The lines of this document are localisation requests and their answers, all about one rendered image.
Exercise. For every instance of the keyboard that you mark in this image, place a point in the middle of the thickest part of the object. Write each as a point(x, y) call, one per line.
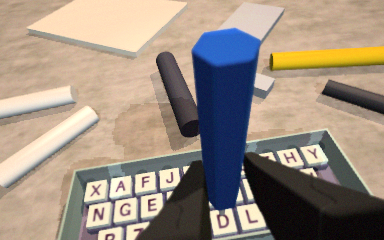
point(117, 201)

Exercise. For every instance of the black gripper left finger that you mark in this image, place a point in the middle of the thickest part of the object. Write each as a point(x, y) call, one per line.
point(186, 213)

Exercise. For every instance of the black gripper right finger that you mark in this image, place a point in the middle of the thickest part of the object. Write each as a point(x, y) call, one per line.
point(296, 205)

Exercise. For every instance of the dark grey cylinder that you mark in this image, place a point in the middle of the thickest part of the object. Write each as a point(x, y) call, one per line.
point(356, 96)
point(181, 100)

